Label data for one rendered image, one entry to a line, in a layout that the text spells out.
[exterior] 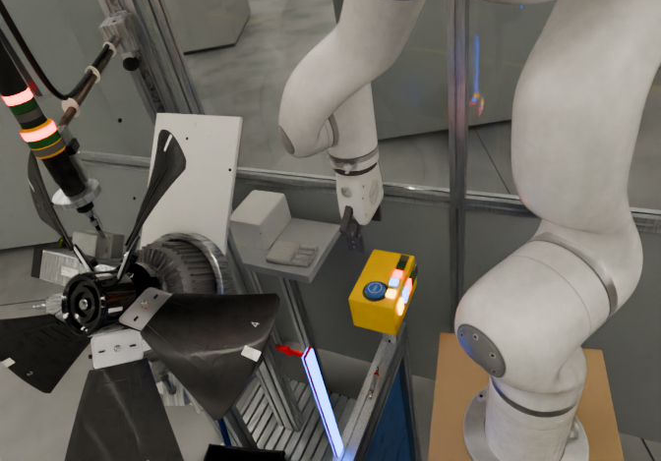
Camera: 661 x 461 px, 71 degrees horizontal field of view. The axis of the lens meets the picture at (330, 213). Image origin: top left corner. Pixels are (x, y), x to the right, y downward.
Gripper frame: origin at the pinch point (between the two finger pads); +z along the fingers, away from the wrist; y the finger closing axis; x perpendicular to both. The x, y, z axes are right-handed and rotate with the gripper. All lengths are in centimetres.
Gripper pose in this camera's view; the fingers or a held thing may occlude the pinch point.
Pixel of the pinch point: (365, 230)
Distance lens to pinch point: 88.1
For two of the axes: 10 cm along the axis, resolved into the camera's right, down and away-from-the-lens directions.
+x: -9.0, -1.3, 4.1
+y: 4.0, -6.1, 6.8
